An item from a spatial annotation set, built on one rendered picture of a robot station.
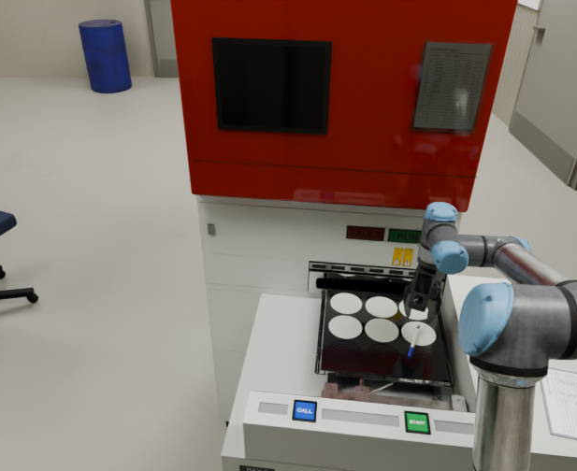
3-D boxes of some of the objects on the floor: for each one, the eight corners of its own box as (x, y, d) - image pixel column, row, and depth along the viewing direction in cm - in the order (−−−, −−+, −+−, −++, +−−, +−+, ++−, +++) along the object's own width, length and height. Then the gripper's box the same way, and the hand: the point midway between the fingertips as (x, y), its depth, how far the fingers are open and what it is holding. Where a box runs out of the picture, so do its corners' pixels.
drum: (136, 81, 657) (126, 18, 615) (127, 93, 615) (116, 26, 572) (96, 81, 655) (84, 18, 613) (85, 93, 613) (71, 26, 570)
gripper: (457, 252, 134) (443, 312, 145) (412, 242, 138) (402, 301, 149) (453, 271, 127) (438, 332, 139) (405, 259, 131) (395, 319, 143)
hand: (418, 319), depth 141 cm, fingers open, 5 cm apart
